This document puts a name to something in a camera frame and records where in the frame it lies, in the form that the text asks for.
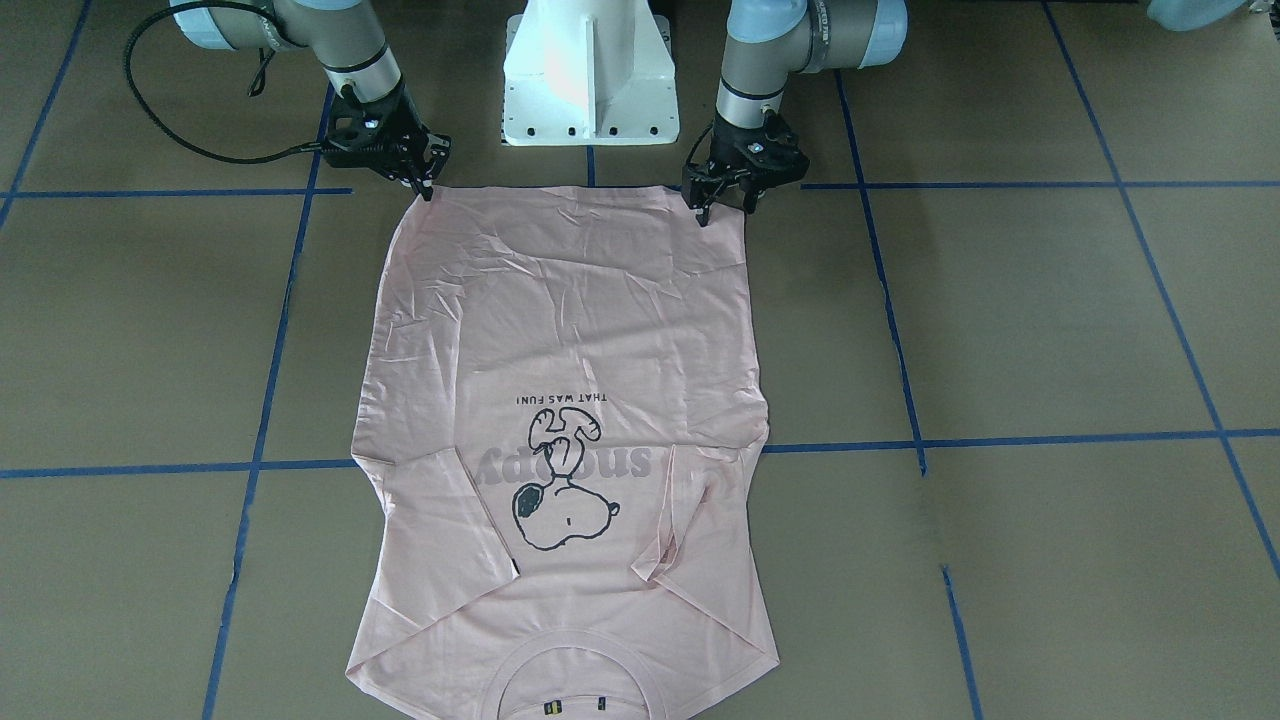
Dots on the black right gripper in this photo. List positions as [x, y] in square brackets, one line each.
[403, 120]

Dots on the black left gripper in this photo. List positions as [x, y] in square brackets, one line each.
[727, 147]

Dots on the pink Snoopy t-shirt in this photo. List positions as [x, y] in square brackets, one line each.
[561, 417]

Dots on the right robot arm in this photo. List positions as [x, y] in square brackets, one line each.
[346, 38]

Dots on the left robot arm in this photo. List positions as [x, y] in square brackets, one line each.
[800, 45]

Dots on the brown paper table cover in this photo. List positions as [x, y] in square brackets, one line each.
[1018, 331]

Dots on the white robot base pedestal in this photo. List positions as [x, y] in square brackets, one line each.
[589, 73]

